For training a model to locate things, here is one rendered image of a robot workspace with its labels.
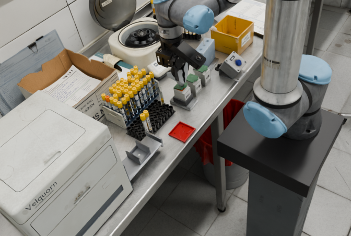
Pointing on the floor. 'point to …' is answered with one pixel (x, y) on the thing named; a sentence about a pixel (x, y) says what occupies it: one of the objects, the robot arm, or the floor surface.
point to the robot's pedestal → (275, 208)
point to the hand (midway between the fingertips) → (183, 83)
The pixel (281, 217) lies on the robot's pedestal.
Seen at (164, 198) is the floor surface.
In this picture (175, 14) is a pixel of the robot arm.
